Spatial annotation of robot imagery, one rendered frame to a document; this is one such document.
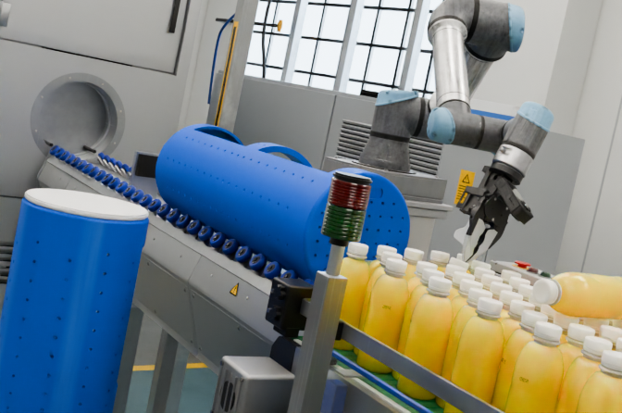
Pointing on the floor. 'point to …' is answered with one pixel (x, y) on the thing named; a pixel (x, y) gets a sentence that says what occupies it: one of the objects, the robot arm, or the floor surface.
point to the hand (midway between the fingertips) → (469, 257)
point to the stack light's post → (317, 344)
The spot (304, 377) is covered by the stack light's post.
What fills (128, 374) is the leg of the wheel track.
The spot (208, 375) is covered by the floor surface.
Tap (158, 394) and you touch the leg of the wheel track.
